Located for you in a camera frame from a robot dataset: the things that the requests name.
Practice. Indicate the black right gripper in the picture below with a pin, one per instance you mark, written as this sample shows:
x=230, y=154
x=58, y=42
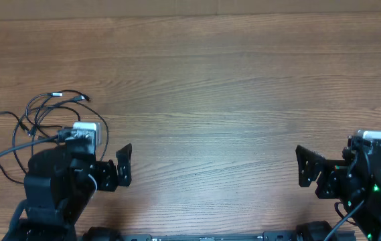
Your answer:
x=332, y=174

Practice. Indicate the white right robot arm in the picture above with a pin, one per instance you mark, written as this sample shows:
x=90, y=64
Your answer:
x=355, y=181

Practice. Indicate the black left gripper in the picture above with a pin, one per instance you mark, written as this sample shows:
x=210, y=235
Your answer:
x=110, y=179

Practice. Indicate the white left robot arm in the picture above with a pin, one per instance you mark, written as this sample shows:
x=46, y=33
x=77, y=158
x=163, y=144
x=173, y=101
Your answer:
x=58, y=186

